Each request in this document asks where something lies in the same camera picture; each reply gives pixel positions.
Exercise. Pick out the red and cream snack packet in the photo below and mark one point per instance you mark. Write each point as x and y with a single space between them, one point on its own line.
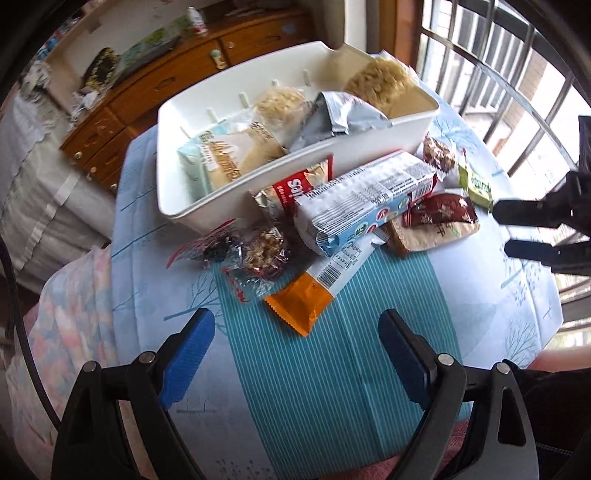
295 189

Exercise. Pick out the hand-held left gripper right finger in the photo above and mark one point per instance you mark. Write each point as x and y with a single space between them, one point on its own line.
408 360

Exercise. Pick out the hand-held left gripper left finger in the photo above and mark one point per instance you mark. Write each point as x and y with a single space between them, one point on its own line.
189 353

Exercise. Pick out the wooden window frame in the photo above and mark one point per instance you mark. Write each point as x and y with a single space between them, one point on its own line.
383 27

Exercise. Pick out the dark red snack packet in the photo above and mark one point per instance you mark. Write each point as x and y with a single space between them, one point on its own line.
443 210

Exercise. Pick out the black floral pencil case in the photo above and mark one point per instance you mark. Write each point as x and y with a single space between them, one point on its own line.
101 67

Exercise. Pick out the pastel floral blanket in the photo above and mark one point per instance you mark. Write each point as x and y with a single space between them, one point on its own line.
69 323

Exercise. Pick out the cream brown snack packet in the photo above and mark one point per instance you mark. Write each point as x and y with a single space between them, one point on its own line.
429 240

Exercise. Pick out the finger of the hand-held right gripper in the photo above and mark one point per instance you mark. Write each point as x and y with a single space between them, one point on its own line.
535 253
531 212

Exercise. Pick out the small green snack packet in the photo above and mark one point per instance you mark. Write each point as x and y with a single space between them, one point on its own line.
478 189

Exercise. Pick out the white lace cover cloth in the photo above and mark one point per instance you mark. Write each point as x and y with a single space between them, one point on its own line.
37 194

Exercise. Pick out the bread packet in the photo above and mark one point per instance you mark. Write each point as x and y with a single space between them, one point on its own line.
217 161

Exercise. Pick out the long white blue biscuit pack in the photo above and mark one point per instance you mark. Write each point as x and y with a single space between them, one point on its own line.
360 198

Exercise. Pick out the clear corn puff packet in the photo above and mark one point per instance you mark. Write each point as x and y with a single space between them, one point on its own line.
378 83
281 106

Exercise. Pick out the white bottle with red label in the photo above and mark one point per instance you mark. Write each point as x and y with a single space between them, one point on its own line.
197 21

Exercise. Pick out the pink fuzzy blanket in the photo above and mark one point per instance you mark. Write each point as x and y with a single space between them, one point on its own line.
415 457

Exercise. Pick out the orange snack packet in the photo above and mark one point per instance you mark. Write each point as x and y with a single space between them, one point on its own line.
300 300

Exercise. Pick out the light blue tree print tablecloth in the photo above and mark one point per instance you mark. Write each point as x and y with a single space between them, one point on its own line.
152 258

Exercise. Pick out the clear nut cake packet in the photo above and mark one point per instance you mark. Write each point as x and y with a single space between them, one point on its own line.
263 251
438 154

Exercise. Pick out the green printed desk pad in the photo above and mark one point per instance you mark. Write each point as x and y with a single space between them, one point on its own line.
147 53

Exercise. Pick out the metal window grille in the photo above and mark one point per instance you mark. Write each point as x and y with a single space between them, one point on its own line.
508 69

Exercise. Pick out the white plastic bin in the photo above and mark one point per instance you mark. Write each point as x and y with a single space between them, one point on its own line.
397 134

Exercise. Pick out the grey foil snack packet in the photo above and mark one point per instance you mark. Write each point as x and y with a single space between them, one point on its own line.
341 120

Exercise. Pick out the teal striped placemat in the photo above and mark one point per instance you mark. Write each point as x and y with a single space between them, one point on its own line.
323 392

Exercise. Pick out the dark cloth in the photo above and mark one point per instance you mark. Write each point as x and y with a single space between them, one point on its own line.
563 415

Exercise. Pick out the wooden desk with drawers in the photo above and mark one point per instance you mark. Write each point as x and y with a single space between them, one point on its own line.
152 92

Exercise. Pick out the yellow green drawer ornament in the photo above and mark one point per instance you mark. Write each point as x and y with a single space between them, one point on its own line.
218 59

